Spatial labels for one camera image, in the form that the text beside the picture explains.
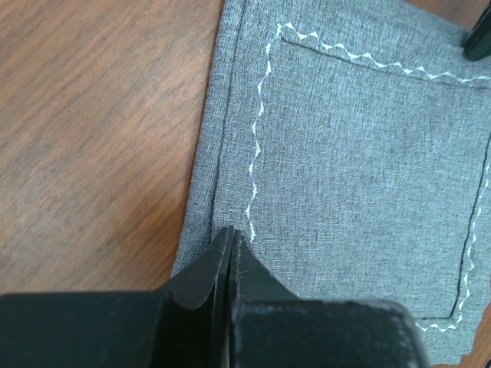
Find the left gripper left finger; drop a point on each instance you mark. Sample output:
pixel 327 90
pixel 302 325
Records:
pixel 196 313

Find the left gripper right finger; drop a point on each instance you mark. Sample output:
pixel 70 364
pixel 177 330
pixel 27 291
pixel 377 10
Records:
pixel 257 320

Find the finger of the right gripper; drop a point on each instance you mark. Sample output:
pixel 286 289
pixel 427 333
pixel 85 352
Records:
pixel 477 46

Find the grey cloth napkin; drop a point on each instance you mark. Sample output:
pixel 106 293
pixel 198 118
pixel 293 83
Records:
pixel 350 140

